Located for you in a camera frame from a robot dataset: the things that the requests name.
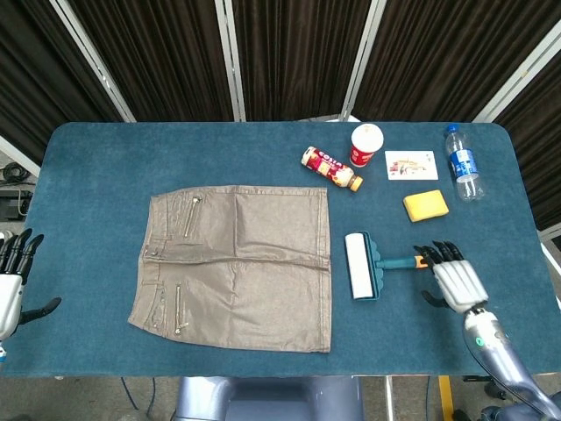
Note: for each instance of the brown zipper skirt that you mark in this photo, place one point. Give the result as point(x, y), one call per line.
point(245, 263)

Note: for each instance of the red paper cup white lid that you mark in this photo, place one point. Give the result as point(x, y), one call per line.
point(365, 147)

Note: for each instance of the red label drink bottle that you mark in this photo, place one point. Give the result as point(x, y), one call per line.
point(326, 166)

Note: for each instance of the white printed card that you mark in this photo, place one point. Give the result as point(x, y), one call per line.
point(411, 165)

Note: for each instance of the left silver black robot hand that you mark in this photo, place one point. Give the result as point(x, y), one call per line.
point(9, 294)

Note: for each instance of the yellow sponge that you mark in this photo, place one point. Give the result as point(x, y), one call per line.
point(426, 205)

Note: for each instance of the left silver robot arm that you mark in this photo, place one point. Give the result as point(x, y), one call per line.
point(2, 351)

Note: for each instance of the dark curtain screen panel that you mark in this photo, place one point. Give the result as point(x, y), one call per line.
point(298, 57)
point(35, 66)
point(166, 57)
point(539, 131)
point(447, 57)

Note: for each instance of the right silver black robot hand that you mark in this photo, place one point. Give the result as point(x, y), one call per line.
point(460, 280)

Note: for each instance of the grey blue robot torso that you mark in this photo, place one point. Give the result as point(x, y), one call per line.
point(267, 399)

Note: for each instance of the yellow post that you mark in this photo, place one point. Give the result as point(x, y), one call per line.
point(446, 399)

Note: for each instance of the blue table cover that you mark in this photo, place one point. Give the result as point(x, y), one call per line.
point(109, 175)

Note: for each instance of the black power strip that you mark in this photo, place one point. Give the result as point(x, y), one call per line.
point(13, 204)

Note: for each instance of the clear water bottle blue label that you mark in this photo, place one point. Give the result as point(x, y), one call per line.
point(463, 164)

